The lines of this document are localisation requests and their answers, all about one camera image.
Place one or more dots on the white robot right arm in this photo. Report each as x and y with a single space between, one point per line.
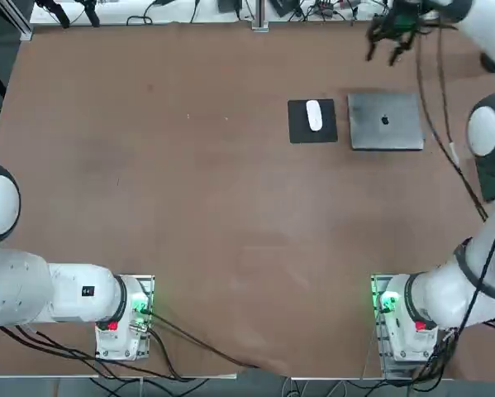
486 128

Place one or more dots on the black tripod leg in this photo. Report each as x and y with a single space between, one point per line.
91 12
59 12

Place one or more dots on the black mouse pad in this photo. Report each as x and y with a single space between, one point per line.
296 132

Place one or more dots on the grey closed laptop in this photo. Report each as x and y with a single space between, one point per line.
375 132

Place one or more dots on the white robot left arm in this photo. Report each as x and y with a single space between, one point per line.
65 293

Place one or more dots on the black finned power supply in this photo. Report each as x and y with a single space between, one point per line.
229 5
284 7

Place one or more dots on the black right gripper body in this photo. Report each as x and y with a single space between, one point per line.
404 18

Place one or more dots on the white computer mouse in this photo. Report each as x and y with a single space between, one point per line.
313 116

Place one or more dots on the aluminium camera post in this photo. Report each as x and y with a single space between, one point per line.
260 16

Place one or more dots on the aluminium rail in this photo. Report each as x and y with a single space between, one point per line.
15 18

